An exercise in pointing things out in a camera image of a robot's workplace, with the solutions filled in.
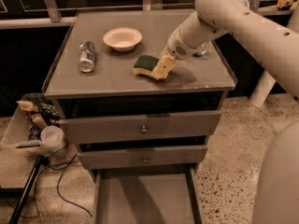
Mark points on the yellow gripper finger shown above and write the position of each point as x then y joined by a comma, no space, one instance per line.
163,67

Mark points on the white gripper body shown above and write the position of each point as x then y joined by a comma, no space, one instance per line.
174,49

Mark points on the green yellow sponge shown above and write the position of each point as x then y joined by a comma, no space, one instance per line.
145,65

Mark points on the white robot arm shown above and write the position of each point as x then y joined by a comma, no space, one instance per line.
275,47

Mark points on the grey drawer cabinet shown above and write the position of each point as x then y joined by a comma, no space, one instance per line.
111,88

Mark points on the grey top drawer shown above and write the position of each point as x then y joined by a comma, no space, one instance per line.
140,127

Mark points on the grey drawer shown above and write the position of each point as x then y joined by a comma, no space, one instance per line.
138,157
147,195
140,127

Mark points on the grey middle drawer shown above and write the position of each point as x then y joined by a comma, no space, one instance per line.
138,157

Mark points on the grey bottom drawer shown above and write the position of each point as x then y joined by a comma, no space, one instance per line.
147,195

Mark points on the white bowl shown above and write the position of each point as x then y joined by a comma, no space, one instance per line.
122,39

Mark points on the metal railing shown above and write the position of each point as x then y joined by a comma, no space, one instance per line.
93,8

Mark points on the clear plastic bottle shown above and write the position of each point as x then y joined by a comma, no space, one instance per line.
86,60

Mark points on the white diagonal pole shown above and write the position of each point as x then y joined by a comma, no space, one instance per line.
262,89

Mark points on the yellow object on ledge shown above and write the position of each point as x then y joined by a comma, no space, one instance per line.
286,4

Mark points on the snack bags in bin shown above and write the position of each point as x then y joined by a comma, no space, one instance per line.
41,115

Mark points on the clear plastic cup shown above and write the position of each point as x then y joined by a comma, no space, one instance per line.
52,138

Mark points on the clear plastic bin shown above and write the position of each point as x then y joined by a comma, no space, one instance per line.
22,145

